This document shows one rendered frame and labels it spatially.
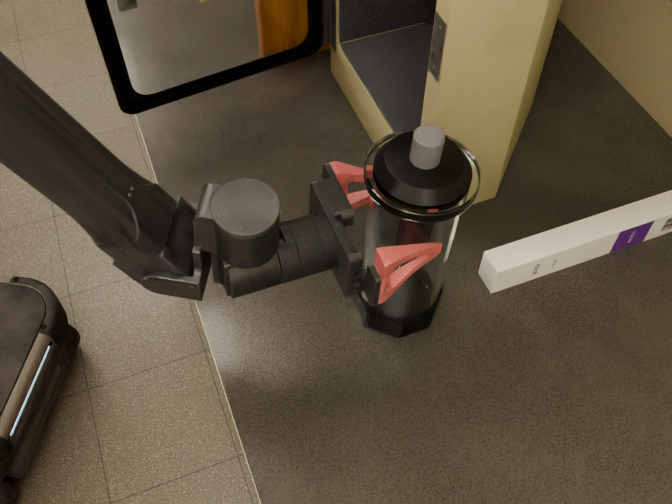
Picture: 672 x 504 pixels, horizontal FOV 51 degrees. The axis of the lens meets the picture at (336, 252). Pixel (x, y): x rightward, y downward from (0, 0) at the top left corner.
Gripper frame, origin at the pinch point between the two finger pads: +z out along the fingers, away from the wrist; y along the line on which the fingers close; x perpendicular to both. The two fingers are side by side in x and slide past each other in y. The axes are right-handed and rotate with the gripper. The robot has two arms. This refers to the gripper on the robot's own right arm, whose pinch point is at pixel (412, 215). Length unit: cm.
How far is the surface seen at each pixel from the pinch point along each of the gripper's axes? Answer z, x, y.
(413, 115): 11.3, 8.3, 21.2
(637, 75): 51, 14, 23
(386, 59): 12.7, 8.3, 32.9
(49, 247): -52, 113, 106
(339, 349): -8.5, 16.4, -3.4
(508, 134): 18.0, 3.8, 10.2
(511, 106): 17.2, -0.7, 10.2
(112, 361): -42, 112, 62
